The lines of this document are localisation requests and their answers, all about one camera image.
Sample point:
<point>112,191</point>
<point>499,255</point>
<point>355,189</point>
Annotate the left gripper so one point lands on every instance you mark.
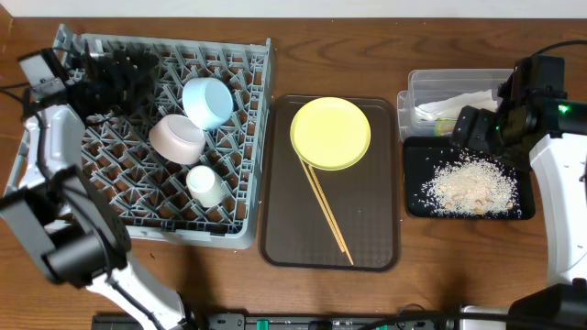
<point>125,94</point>

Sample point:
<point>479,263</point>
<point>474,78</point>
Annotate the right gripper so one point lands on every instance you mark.
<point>475,137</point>

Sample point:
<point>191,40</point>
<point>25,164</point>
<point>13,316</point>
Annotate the white napkin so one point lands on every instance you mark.
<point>450,108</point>

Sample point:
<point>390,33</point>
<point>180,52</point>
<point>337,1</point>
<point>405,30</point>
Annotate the yellow green wrapper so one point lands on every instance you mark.
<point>444,127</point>

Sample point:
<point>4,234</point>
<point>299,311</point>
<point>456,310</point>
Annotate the white bowl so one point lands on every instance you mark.
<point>178,139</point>

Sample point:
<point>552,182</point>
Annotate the light blue bowl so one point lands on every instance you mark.
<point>207,102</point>

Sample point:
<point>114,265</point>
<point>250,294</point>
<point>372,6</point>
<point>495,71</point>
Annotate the small white cup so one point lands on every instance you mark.
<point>205,186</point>

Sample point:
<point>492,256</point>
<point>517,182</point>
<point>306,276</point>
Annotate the yellow round plate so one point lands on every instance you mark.
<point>330,133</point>

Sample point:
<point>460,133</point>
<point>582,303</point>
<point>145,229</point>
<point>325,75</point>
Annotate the wooden chopstick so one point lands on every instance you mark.
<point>321,202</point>
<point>330,215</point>

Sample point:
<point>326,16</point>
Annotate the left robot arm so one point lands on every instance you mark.
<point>66,226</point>

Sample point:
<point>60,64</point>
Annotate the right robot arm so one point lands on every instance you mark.
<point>536,127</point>

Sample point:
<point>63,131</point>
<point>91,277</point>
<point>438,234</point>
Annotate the clear plastic waste bin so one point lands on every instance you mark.
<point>426,86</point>

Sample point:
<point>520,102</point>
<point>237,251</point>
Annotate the black waste tray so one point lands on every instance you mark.
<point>425,157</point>

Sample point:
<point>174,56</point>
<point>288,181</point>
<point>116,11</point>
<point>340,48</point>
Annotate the grey plastic dishwasher rack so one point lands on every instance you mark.
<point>149,192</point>

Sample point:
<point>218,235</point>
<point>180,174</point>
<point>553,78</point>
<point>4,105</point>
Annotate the spilled rice pile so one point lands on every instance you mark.
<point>470,186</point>

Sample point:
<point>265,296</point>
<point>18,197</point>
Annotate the brown plastic serving tray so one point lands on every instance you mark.
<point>365,198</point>

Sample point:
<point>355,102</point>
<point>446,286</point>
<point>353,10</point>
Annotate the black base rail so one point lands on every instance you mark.
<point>468,318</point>

